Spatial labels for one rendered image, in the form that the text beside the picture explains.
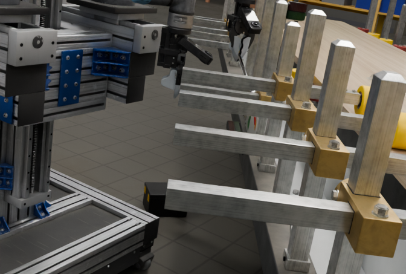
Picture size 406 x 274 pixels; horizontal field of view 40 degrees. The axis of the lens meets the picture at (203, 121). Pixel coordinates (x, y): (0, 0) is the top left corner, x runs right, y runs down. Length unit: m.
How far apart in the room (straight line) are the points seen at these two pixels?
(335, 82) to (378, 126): 0.25
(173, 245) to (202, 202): 1.83
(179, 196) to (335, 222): 0.20
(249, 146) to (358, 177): 0.25
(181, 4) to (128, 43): 0.32
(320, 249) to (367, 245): 0.66
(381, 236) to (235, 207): 0.18
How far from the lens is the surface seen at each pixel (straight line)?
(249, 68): 2.26
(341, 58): 0.99
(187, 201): 0.72
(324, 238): 1.45
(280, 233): 1.24
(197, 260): 2.47
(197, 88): 1.70
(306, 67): 1.24
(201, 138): 0.95
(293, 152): 0.98
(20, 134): 1.94
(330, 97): 1.00
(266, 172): 1.56
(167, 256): 2.46
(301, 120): 1.19
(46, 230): 2.16
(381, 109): 0.76
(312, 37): 1.23
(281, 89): 1.42
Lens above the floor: 1.25
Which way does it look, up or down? 17 degrees down
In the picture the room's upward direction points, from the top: 9 degrees clockwise
